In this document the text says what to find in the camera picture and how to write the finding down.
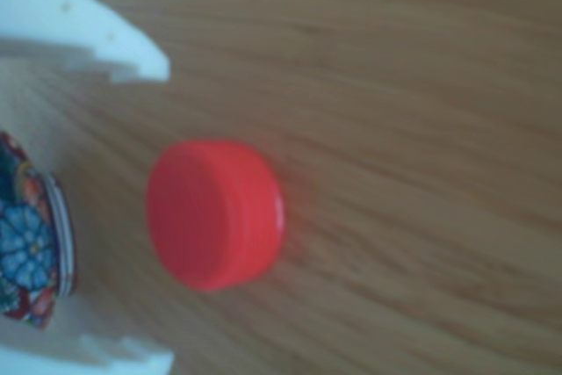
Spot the red plastic bottle cap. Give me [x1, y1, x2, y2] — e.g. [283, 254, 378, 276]
[145, 140, 286, 292]

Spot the colourful patterned ceramic cup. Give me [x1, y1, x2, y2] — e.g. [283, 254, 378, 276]
[0, 131, 83, 331]

